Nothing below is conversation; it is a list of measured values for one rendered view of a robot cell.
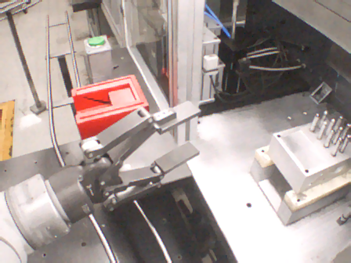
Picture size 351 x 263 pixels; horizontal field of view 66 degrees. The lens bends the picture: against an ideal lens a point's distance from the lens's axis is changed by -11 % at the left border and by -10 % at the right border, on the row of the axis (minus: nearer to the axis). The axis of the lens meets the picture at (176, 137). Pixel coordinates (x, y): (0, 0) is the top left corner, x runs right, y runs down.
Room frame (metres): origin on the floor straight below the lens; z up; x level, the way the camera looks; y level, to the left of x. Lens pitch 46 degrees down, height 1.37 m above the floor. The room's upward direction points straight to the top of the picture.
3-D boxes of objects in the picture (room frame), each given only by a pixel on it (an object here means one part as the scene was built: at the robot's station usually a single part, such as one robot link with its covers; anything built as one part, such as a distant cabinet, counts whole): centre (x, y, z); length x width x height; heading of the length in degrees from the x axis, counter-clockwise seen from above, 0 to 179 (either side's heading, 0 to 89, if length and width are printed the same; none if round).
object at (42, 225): (0.19, 0.18, 1.04); 0.09 x 0.06 x 0.09; 35
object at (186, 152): (0.32, 0.00, 1.00); 0.07 x 0.03 x 0.01; 125
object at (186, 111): (0.32, 0.00, 1.09); 0.07 x 0.03 x 0.01; 125
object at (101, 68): (0.66, 0.19, 0.97); 0.08 x 0.08 x 0.12; 21
